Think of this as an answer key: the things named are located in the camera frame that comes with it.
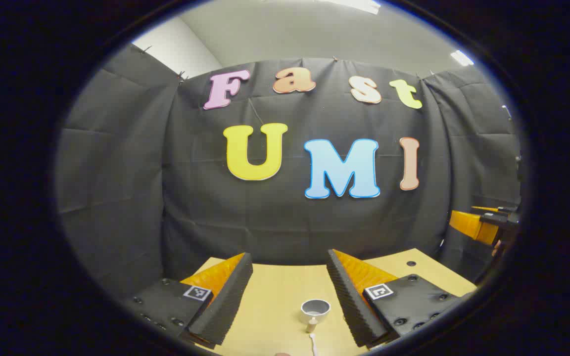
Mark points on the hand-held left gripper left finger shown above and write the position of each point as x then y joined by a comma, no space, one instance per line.
225,306

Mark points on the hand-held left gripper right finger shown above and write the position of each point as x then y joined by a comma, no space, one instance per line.
349,301

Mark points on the ceiling light panel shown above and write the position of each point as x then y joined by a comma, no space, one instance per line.
359,5
461,58

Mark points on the wooden desktop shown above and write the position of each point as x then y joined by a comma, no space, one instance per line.
275,296

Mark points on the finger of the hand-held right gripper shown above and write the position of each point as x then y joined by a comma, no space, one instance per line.
488,208
473,226

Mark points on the white toothbrush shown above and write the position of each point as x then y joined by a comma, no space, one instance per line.
313,342

